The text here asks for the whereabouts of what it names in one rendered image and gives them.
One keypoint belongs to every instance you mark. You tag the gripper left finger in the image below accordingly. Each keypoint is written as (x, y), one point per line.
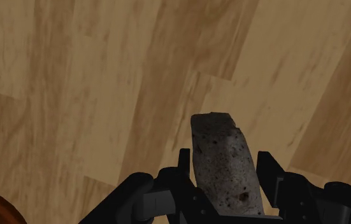
(166, 192)

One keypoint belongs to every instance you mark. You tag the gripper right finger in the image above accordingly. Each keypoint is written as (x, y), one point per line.
(302, 198)

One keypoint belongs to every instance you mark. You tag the grey speckled stone block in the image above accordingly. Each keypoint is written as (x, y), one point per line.
(224, 167)

